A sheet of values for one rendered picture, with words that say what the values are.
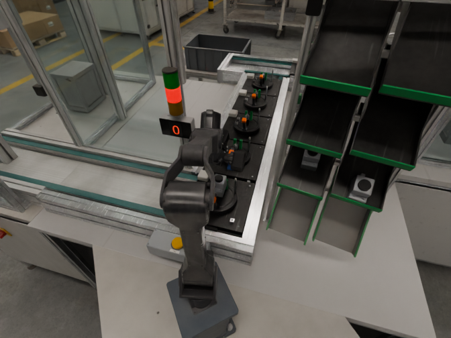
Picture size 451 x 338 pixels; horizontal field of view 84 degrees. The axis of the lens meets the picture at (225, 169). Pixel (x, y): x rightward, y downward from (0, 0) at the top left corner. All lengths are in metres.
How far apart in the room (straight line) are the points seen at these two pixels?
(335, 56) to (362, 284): 0.76
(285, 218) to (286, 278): 0.21
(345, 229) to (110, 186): 0.95
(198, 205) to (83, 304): 1.71
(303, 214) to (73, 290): 1.65
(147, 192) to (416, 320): 1.05
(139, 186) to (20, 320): 1.31
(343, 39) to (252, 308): 0.79
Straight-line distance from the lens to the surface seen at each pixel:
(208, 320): 0.71
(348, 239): 0.92
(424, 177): 1.55
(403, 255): 1.19
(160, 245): 0.92
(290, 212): 0.89
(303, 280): 0.99
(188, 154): 0.43
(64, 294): 2.12
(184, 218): 0.41
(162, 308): 0.94
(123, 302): 0.99
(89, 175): 1.30
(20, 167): 1.53
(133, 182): 1.19
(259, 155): 1.17
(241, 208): 0.96
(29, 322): 2.16
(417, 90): 0.58
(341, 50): 0.63
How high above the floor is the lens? 1.75
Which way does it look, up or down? 45 degrees down
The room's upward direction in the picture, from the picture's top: straight up
